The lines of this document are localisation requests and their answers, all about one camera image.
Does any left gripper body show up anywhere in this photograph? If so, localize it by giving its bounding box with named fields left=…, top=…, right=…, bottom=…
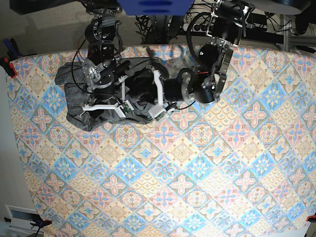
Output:
left=149, top=69, right=218, bottom=121

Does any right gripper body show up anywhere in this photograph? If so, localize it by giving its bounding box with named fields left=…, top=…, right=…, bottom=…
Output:
left=81, top=59, right=134, bottom=118

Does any grey t-shirt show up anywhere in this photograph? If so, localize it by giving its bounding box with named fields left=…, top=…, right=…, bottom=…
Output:
left=55, top=58, right=169, bottom=131

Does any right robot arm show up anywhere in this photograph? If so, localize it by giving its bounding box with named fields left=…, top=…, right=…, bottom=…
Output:
left=81, top=0, right=133, bottom=118

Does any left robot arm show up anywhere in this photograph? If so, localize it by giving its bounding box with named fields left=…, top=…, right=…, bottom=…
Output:
left=149, top=0, right=253, bottom=121

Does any power strip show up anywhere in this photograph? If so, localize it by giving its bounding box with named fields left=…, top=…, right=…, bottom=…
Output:
left=183, top=23, right=233, bottom=34

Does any red black clamp left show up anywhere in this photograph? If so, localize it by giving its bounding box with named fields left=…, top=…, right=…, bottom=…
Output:
left=0, top=39, right=20, bottom=78

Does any patterned tablecloth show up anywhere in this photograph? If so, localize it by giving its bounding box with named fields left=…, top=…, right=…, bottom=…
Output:
left=6, top=48, right=316, bottom=237

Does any red clamp bottom left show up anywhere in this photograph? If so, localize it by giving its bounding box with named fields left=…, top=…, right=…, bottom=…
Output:
left=30, top=220, right=52, bottom=229

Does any red clamp bottom right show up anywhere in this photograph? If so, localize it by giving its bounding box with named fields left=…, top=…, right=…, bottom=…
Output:
left=306, top=214, right=316, bottom=223

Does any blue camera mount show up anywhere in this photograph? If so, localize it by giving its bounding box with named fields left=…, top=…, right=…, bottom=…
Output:
left=118, top=0, right=194, bottom=16

